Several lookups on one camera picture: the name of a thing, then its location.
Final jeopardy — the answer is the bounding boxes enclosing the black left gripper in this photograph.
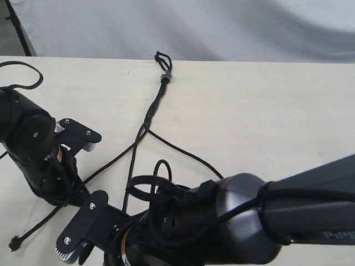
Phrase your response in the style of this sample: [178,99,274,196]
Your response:
[30,145,91,207]

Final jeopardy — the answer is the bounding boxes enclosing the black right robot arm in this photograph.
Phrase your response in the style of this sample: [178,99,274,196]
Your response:
[104,155,354,265]

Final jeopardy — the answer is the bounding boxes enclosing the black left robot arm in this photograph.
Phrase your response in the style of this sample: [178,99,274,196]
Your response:
[1,89,102,207]

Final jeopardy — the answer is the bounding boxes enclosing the black backdrop stand pole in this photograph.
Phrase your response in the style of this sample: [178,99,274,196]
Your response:
[4,0,37,57]

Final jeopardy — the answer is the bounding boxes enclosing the grey backdrop cloth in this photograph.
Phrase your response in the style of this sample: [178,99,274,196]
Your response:
[11,1,354,63]

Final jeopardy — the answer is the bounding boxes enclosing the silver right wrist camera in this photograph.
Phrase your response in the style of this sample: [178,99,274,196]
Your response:
[55,190,129,264]

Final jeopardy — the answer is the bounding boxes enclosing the clear adhesive tape piece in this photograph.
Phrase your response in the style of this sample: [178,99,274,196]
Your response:
[160,71,172,82]

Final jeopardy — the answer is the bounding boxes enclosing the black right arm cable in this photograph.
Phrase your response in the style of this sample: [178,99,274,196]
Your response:
[110,159,355,266]

